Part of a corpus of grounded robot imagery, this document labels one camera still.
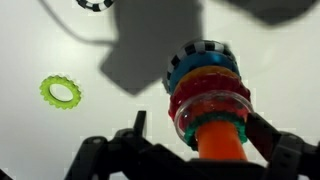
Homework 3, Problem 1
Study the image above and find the large black white base ring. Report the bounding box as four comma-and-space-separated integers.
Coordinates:
161, 39, 238, 91

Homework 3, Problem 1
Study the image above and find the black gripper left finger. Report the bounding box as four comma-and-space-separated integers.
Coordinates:
133, 111, 147, 136

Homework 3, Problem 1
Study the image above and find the orange ring stacker post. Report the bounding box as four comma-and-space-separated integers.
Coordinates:
196, 121, 247, 160

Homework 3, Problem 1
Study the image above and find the orange yellow ring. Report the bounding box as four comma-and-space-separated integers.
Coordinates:
176, 65, 241, 88

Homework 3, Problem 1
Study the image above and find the lime green gear ring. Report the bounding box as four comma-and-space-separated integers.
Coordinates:
39, 74, 83, 110

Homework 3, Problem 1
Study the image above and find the blue ring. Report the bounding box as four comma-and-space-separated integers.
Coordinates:
166, 50, 240, 95

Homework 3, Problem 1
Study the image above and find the dark green gear ring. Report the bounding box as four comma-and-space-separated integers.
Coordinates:
183, 111, 248, 151

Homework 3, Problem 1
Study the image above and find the small black white ring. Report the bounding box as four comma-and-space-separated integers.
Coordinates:
75, 0, 116, 13

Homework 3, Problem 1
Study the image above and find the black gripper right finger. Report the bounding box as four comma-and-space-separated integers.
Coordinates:
245, 113, 281, 161

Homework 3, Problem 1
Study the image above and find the red ring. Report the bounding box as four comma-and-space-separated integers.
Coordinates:
168, 73, 252, 121

